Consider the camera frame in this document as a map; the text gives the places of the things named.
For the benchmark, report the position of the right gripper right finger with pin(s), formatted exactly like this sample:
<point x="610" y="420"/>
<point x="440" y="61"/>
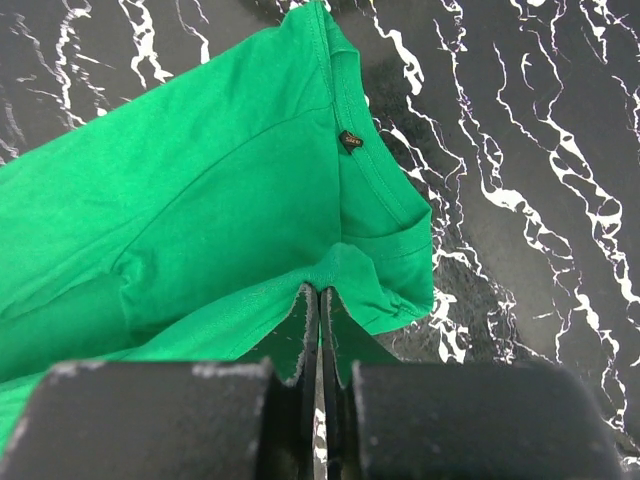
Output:
<point x="386" y="419"/>

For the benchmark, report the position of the green t shirt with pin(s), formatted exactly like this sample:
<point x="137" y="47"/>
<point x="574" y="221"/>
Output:
<point x="181" y="225"/>

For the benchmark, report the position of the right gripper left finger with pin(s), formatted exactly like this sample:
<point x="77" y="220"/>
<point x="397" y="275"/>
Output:
<point x="248" y="419"/>

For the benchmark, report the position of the black marble pattern mat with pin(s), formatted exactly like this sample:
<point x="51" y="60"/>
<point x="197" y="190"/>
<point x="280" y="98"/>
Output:
<point x="517" y="120"/>

